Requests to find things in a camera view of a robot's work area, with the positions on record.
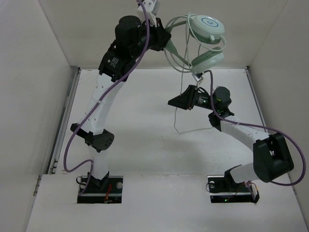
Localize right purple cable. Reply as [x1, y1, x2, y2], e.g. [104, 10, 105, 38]
[207, 70, 307, 187]

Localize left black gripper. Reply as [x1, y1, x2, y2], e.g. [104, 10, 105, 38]
[131, 16, 172, 59]

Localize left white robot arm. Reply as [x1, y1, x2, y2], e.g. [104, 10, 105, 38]
[69, 15, 171, 192]

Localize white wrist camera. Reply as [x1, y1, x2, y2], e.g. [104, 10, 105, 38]
[137, 0, 160, 27]
[192, 73, 204, 87]

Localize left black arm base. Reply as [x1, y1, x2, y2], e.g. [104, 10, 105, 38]
[76, 176, 124, 204]

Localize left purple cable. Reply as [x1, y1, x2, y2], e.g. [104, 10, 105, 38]
[63, 0, 151, 195]

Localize aluminium rail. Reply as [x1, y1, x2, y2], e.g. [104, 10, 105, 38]
[44, 66, 81, 174]
[245, 67, 266, 127]

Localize mint green headphones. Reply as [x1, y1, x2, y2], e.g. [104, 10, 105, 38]
[164, 13, 226, 73]

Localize purple cable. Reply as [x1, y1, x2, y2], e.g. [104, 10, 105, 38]
[63, 0, 151, 195]
[207, 70, 307, 187]

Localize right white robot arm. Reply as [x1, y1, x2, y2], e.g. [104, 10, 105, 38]
[168, 85, 294, 190]

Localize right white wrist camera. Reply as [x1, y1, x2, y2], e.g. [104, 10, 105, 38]
[192, 73, 204, 87]

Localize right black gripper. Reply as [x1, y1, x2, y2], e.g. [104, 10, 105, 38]
[169, 84, 218, 111]

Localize left aluminium rail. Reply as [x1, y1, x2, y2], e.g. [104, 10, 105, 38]
[44, 66, 81, 174]

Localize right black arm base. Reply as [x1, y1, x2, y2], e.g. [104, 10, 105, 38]
[206, 175, 260, 204]

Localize right aluminium rail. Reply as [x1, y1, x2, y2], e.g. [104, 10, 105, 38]
[245, 67, 266, 127]

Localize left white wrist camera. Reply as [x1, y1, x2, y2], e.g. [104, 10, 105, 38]
[137, 0, 160, 27]

